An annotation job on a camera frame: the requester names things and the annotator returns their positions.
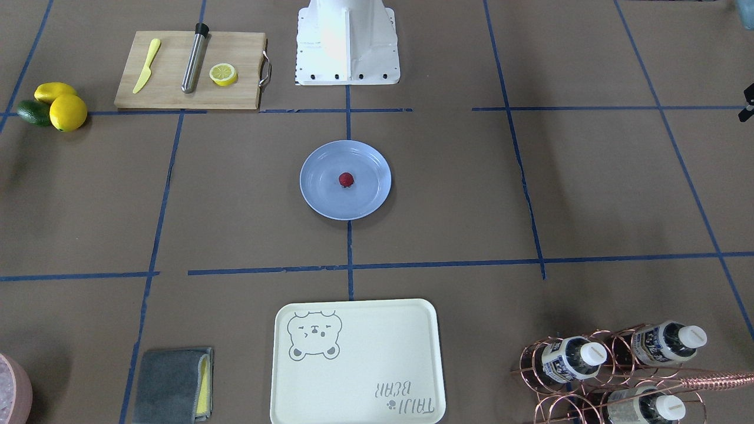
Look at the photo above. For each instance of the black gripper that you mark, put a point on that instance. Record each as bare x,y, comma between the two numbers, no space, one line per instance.
748,102

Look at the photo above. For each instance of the red strawberry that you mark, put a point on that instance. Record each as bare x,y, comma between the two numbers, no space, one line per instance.
346,180

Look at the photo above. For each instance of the blue plate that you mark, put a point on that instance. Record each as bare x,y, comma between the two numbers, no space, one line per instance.
318,180

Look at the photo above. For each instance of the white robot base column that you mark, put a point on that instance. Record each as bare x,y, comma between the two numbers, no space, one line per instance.
347,43

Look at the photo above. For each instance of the dark drink bottle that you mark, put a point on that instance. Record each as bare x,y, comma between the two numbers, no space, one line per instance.
573,358
643,404
668,343

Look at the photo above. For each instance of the cream bear tray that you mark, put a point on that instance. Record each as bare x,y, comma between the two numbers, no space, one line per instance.
371,361

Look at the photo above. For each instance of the wooden cutting board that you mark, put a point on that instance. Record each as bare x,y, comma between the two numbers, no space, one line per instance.
244,50

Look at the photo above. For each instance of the lemon half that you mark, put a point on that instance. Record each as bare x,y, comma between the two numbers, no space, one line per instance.
223,74

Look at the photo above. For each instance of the yellow plastic knife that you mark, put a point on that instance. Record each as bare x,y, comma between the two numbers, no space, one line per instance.
145,74

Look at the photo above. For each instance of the grey folded cloth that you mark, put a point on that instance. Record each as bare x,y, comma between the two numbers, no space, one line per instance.
175,386

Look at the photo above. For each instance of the large yellow lemon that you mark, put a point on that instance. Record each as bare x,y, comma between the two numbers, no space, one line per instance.
68,112

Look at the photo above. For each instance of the small yellow lemon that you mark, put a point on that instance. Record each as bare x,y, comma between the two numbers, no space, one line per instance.
50,91

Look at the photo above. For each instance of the green lime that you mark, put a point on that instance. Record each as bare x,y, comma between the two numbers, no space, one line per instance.
34,112

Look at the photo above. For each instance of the pink bowl of ice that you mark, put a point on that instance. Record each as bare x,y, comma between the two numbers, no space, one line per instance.
16,392

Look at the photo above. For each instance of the copper wire bottle rack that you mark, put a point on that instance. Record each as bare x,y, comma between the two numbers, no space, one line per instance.
582,401

